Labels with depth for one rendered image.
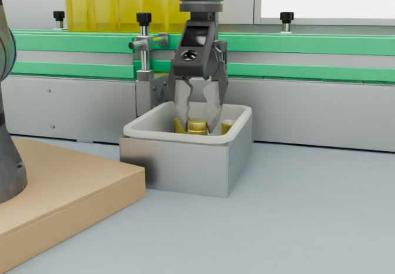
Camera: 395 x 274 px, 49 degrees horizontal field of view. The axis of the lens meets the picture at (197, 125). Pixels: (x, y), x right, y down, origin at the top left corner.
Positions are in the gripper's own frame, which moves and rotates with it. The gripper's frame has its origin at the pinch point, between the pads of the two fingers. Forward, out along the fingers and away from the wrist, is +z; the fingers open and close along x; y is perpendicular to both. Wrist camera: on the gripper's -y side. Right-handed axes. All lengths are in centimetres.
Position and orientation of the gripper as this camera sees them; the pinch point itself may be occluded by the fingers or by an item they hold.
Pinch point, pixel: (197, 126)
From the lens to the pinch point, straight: 73.6
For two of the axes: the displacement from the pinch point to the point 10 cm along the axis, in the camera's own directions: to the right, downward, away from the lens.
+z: 0.0, 9.6, 2.6
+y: 2.6, -2.5, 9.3
